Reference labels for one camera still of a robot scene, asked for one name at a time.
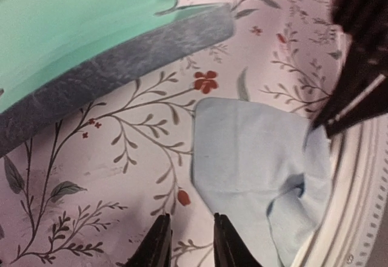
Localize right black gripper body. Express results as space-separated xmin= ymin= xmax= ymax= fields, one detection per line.
xmin=331 ymin=0 xmax=387 ymax=54

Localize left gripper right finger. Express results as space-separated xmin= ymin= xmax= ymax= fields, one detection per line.
xmin=213 ymin=213 xmax=261 ymax=267

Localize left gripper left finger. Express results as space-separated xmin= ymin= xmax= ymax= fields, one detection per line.
xmin=116 ymin=214 xmax=172 ymax=267

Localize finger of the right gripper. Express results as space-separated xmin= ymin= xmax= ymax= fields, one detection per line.
xmin=310 ymin=42 xmax=387 ymax=137

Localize small blue cleaning cloth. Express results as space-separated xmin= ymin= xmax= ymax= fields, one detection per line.
xmin=192 ymin=98 xmax=332 ymax=266

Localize blue glasses case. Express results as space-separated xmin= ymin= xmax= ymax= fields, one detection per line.
xmin=1 ymin=0 xmax=234 ymax=155

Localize front aluminium rail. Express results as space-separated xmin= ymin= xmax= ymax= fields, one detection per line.
xmin=293 ymin=116 xmax=387 ymax=267

